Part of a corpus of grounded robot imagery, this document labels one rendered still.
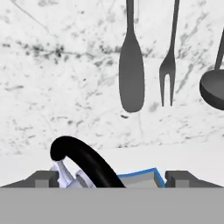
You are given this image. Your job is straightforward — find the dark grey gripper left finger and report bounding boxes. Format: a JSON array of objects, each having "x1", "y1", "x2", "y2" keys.
[{"x1": 0, "y1": 170, "x2": 60, "y2": 188}]

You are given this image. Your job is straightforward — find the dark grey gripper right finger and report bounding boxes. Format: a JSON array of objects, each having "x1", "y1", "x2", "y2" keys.
[{"x1": 164, "y1": 170, "x2": 223, "y2": 188}]

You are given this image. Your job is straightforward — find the grey tray with blue rim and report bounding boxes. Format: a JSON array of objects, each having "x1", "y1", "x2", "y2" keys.
[{"x1": 116, "y1": 167, "x2": 166, "y2": 189}]

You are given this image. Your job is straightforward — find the dark grey hanging fork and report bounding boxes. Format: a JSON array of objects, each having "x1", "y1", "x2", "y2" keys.
[{"x1": 158, "y1": 0, "x2": 181, "y2": 108}]

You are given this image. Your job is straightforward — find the dark grey hanging ladle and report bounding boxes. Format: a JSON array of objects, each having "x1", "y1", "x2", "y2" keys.
[{"x1": 199, "y1": 27, "x2": 224, "y2": 111}]

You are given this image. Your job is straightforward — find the dark grey hanging spatula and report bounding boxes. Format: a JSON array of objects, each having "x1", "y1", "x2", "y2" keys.
[{"x1": 118, "y1": 0, "x2": 146, "y2": 114}]

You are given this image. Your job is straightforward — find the silver kettle with black handle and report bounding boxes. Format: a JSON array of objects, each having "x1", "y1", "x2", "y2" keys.
[{"x1": 49, "y1": 136, "x2": 127, "y2": 189}]

